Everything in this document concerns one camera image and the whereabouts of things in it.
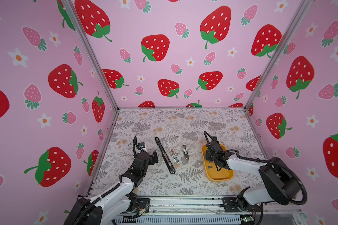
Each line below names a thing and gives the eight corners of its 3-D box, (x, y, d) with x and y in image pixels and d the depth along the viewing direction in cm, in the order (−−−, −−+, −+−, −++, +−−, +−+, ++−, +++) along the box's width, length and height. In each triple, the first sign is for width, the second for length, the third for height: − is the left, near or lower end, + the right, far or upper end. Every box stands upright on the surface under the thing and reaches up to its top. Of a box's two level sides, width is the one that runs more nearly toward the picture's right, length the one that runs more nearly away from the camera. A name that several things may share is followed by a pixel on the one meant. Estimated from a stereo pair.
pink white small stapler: (176, 164, 91) (176, 161, 87) (170, 152, 96) (170, 148, 92) (179, 163, 91) (179, 159, 87) (173, 151, 97) (172, 147, 93)
